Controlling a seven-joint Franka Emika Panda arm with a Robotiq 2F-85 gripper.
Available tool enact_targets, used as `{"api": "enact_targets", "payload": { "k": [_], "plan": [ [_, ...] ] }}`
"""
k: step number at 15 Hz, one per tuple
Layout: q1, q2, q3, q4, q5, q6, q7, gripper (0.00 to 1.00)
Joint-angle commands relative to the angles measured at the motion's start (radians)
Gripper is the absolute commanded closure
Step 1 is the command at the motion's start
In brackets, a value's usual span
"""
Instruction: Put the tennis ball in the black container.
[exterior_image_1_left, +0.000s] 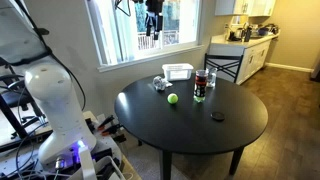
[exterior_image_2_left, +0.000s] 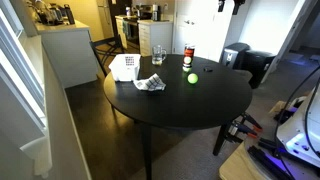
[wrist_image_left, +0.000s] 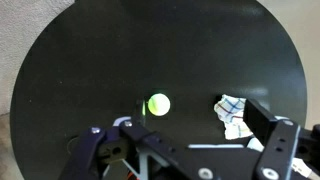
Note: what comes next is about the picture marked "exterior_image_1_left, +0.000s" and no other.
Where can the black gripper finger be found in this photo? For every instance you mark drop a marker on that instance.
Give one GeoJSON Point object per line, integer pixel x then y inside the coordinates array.
{"type": "Point", "coordinates": [157, 28]}
{"type": "Point", "coordinates": [149, 26]}

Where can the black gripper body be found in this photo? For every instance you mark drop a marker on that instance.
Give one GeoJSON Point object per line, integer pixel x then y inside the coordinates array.
{"type": "Point", "coordinates": [155, 7]}

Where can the yellow-green tennis ball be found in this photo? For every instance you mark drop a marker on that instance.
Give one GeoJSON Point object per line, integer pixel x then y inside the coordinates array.
{"type": "Point", "coordinates": [172, 98]}

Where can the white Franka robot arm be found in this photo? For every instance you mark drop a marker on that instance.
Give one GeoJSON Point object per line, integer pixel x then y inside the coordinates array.
{"type": "Point", "coordinates": [56, 100]}

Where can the white framed window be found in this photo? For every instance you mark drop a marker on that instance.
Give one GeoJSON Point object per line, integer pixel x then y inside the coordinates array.
{"type": "Point", "coordinates": [116, 33]}

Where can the white plastic bin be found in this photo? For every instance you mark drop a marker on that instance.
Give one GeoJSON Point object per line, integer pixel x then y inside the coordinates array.
{"type": "Point", "coordinates": [177, 71]}

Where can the checkered dish cloth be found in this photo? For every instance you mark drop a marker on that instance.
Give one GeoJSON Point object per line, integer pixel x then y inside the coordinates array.
{"type": "Point", "coordinates": [160, 83]}

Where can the clear glass mug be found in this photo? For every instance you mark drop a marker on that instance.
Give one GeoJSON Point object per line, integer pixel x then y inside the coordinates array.
{"type": "Point", "coordinates": [211, 78]}

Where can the black dining chair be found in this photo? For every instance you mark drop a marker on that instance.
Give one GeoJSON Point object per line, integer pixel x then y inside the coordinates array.
{"type": "Point", "coordinates": [223, 66]}

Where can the silver kettle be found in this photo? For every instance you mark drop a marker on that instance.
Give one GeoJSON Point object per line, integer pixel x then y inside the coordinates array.
{"type": "Point", "coordinates": [238, 33]}

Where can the white kitchen counter cabinet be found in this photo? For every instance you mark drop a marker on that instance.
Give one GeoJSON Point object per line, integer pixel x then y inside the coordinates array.
{"type": "Point", "coordinates": [250, 56]}

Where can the round black table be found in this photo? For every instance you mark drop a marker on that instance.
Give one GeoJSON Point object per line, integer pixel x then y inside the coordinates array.
{"type": "Point", "coordinates": [190, 123]}

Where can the black round lid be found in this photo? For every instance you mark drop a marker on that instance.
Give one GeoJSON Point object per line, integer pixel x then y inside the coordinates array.
{"type": "Point", "coordinates": [217, 116]}

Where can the white upper wall cabinets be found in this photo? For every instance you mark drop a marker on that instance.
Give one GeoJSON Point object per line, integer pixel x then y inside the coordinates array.
{"type": "Point", "coordinates": [245, 7]}

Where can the black metal stand frame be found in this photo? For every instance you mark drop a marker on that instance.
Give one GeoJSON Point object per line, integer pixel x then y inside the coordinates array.
{"type": "Point", "coordinates": [10, 116]}

